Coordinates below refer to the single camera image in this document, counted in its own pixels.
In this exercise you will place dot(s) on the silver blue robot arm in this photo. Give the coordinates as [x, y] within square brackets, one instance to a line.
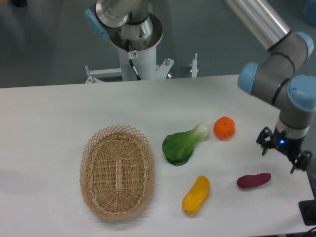
[274, 82]

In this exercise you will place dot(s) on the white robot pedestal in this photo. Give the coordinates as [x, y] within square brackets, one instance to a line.
[136, 46]

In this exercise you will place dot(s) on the black device at table edge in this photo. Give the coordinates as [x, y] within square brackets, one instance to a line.
[308, 212]

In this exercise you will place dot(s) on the white metal mounting frame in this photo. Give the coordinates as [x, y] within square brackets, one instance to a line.
[162, 71]

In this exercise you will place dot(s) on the orange tangerine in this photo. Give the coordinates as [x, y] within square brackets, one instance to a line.
[224, 128]

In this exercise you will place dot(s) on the oval wicker basket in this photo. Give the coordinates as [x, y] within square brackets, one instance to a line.
[117, 172]

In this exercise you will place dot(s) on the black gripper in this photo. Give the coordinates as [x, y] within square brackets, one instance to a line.
[288, 146]

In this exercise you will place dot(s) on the yellow mango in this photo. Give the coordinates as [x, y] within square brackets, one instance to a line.
[196, 196]

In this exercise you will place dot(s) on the green bok choy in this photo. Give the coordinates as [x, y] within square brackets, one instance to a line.
[179, 147]

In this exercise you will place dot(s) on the purple sweet potato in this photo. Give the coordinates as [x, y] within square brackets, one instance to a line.
[253, 181]

